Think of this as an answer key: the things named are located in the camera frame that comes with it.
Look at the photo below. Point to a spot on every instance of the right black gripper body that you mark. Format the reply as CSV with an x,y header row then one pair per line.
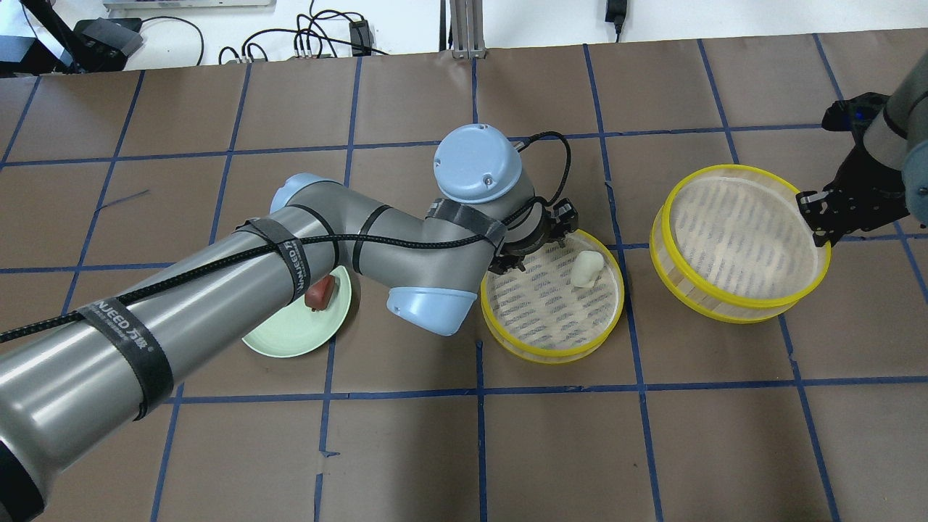
x,y
868,183

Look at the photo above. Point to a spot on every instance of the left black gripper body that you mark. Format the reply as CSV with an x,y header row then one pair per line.
x,y
535,238

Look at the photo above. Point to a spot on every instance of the white bun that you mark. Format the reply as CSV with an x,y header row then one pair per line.
x,y
586,268

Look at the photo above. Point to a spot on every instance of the yellow steamer layer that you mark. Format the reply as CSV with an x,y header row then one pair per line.
x,y
730,243
538,316

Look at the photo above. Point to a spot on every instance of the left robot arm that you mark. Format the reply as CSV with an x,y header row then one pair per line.
x,y
115,360

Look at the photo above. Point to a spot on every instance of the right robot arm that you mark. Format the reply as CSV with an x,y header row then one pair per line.
x,y
893,128

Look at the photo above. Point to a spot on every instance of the brown bun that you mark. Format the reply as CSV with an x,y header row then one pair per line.
x,y
319,295

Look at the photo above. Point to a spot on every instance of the black power adapter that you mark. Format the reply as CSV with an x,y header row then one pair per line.
x,y
361,37

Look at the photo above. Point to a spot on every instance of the green plate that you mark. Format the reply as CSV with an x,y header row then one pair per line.
x,y
297,329

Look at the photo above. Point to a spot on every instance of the aluminium frame post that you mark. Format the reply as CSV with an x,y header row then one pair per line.
x,y
467,29

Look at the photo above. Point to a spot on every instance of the black camera stand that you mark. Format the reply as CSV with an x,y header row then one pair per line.
x,y
36,40

